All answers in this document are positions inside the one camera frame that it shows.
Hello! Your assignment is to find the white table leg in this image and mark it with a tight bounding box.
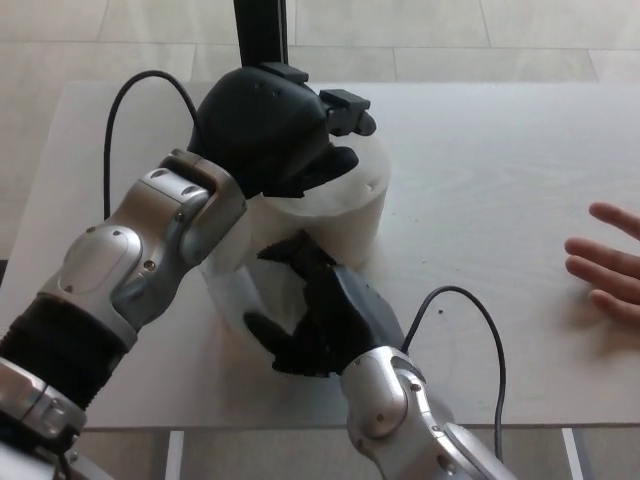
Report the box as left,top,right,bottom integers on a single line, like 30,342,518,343
166,430,185,480
560,428,591,480

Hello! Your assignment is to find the white toilet paper roll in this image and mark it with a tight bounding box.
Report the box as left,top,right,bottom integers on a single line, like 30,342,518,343
199,134,391,351

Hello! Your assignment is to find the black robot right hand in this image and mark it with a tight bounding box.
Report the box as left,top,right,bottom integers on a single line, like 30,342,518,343
243,238,406,379

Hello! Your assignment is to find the person's bare hand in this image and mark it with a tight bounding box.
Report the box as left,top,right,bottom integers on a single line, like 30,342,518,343
564,202,640,331

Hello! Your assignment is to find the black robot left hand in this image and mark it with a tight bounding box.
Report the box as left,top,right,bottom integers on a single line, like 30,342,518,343
185,62,377,199

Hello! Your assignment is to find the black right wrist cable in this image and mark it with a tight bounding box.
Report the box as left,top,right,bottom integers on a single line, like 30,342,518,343
402,284,507,461

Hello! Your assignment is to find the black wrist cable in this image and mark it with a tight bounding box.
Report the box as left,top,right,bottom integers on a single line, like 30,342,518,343
402,284,507,461
102,70,201,221

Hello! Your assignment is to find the grey diagonal table brace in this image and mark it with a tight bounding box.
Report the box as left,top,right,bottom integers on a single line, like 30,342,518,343
54,434,109,480

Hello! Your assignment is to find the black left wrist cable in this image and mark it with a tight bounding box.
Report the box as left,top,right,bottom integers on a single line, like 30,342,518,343
102,70,201,221

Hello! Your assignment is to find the black vertical post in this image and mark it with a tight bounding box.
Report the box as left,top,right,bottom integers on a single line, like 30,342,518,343
232,0,290,69

